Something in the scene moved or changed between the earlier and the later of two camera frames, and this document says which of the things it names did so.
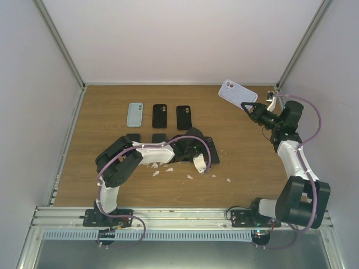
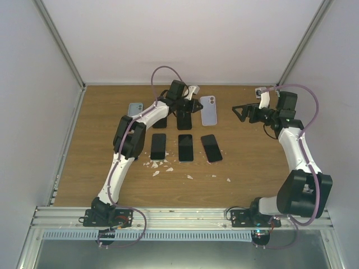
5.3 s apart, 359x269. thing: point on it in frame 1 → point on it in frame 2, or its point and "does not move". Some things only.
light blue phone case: [135, 114] does not move
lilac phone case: [236, 94] → [208, 111]
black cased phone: [183, 117] does not move
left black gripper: [204, 151] → [193, 109]
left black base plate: [91, 218] does not move
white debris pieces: [154, 165] does not move
